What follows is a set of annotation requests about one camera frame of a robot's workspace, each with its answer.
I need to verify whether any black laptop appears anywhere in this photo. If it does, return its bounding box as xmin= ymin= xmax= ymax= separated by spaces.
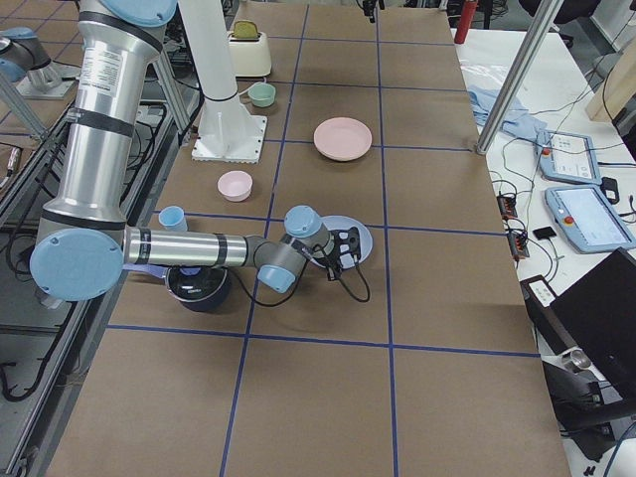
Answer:
xmin=552 ymin=248 xmax=635 ymax=398

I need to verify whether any aluminium frame post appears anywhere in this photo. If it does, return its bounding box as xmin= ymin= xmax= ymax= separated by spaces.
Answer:
xmin=475 ymin=0 xmax=563 ymax=155

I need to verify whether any pink plate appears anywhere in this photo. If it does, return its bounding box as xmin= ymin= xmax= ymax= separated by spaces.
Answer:
xmin=313 ymin=117 xmax=373 ymax=162

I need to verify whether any teach pendant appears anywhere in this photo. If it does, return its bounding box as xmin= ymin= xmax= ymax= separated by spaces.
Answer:
xmin=544 ymin=185 xmax=635 ymax=253
xmin=535 ymin=130 xmax=601 ymax=186

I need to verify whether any cream toaster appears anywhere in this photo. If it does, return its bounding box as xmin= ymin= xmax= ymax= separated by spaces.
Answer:
xmin=228 ymin=26 xmax=272 ymax=78

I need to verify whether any green bowl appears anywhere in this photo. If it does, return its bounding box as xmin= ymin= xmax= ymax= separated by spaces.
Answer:
xmin=247 ymin=82 xmax=276 ymax=108

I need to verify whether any light blue cloth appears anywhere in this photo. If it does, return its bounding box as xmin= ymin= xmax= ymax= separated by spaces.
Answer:
xmin=467 ymin=85 xmax=547 ymax=141

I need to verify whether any light blue cup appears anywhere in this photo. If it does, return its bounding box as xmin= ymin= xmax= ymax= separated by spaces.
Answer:
xmin=158 ymin=206 xmax=189 ymax=232

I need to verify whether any upper teach pendant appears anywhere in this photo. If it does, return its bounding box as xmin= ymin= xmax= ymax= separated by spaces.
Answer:
xmin=535 ymin=130 xmax=601 ymax=186

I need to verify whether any bread slice in toaster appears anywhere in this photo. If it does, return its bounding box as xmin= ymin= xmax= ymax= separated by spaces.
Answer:
xmin=232 ymin=20 xmax=260 ymax=41

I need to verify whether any light blue plate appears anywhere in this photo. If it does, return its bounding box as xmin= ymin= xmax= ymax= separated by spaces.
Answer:
xmin=322 ymin=215 xmax=374 ymax=263

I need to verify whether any pink bowl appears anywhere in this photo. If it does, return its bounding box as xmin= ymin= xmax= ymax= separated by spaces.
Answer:
xmin=217 ymin=170 xmax=253 ymax=202

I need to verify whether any lower teach pendant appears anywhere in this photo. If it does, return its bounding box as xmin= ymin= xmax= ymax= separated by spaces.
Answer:
xmin=544 ymin=185 xmax=635 ymax=253

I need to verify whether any dark blue saucepan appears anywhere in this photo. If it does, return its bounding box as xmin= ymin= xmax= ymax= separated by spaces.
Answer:
xmin=123 ymin=263 xmax=232 ymax=312

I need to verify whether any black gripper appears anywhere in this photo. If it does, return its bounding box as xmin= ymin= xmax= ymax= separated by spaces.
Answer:
xmin=325 ymin=227 xmax=362 ymax=281

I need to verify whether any red bottle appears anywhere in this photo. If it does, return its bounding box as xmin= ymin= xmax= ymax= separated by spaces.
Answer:
xmin=454 ymin=0 xmax=478 ymax=45

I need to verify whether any clear plastic bag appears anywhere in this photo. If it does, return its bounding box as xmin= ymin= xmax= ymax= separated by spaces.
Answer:
xmin=459 ymin=59 xmax=510 ymax=89

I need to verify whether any glass pot lid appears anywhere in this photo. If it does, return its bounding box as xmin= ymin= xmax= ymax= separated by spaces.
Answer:
xmin=165 ymin=267 xmax=227 ymax=302

